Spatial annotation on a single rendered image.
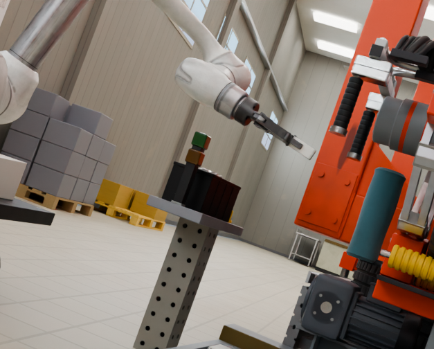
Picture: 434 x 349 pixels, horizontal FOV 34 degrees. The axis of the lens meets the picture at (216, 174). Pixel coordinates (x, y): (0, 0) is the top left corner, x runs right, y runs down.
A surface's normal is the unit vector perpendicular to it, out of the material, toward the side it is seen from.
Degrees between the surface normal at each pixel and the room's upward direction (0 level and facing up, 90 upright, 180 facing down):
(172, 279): 90
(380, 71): 90
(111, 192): 90
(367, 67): 90
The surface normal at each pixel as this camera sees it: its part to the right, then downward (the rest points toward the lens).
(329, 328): -0.29, -0.16
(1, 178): 0.92, 0.33
